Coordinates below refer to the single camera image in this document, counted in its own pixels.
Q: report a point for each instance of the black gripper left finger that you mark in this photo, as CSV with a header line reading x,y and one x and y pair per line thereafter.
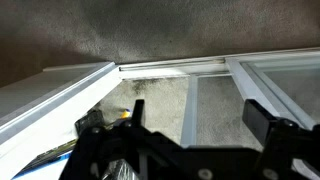
x,y
100,143

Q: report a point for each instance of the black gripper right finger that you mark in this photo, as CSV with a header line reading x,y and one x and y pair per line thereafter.
x,y
286,146

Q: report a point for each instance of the black plastic block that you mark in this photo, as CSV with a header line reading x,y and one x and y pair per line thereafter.
x,y
90,120

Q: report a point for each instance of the blue edged dark panel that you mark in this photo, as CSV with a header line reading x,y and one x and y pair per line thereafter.
x,y
43,160

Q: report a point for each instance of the grey screen door frame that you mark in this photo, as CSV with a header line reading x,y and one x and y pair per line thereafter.
x,y
189,113

